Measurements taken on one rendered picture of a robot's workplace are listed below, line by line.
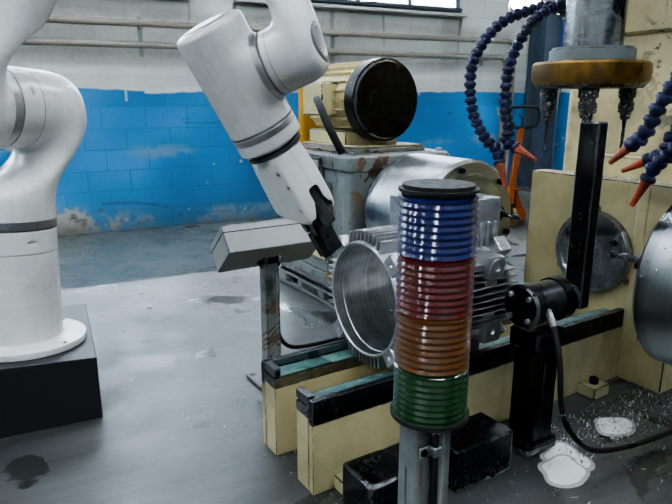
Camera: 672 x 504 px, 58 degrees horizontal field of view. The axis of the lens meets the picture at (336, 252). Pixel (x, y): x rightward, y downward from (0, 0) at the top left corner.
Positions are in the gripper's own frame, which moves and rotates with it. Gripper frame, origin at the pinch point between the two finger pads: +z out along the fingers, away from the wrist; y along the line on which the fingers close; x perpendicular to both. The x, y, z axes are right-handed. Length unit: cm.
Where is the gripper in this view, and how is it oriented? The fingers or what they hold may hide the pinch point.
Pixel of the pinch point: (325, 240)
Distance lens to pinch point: 83.6
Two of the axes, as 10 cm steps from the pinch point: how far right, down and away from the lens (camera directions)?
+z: 4.2, 7.7, 4.7
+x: 7.3, -6.0, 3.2
